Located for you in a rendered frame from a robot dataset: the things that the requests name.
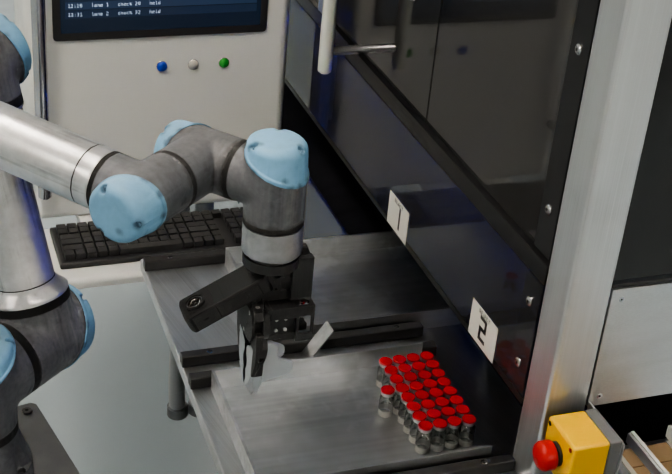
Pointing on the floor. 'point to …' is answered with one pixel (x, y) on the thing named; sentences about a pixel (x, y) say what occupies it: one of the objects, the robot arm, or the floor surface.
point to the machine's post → (595, 198)
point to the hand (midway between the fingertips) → (247, 385)
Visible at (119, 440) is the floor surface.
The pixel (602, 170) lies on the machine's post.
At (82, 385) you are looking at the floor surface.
